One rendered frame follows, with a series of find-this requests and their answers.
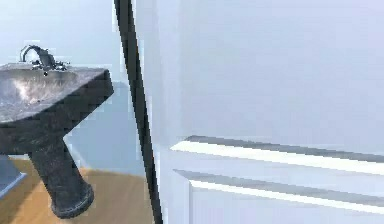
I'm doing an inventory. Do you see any white panelled room door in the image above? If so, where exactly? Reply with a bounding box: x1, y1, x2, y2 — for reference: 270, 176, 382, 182
113, 0, 384, 224

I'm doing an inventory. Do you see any chrome sink faucet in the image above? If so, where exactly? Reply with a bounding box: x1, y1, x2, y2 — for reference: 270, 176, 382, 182
19, 44, 70, 77

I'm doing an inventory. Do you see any dark grey pedestal sink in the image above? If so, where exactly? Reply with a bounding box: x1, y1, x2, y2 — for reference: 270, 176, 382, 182
0, 63, 115, 220

